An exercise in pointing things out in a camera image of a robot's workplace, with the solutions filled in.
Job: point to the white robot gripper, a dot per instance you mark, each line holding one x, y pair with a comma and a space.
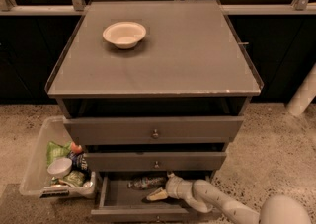
174, 186

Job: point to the clear plastic water bottle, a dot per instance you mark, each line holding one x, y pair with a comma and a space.
144, 183

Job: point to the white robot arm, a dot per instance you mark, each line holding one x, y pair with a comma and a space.
269, 177

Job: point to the bottom grey drawer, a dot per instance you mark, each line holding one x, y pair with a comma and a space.
121, 204

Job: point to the grey drawer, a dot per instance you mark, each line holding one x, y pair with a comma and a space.
153, 130
121, 204
155, 161

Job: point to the middle grey drawer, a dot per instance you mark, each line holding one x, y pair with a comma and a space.
155, 161

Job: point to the grey drawer cabinet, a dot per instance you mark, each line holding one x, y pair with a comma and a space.
190, 63

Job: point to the top grey drawer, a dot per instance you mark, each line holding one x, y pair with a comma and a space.
153, 130

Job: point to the green packet in bin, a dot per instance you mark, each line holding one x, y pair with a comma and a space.
74, 179

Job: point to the dark blue snack bag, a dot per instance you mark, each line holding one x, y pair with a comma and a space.
78, 161

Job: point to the orange item in bin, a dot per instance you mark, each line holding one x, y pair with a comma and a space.
77, 149

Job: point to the white bowl in bin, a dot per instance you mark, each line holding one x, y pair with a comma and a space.
60, 167

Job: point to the green snack bag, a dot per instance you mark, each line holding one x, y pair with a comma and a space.
55, 151

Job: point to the clear plastic storage bin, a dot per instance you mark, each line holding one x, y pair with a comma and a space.
36, 181

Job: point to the white paper bowl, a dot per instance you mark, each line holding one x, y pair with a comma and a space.
124, 35

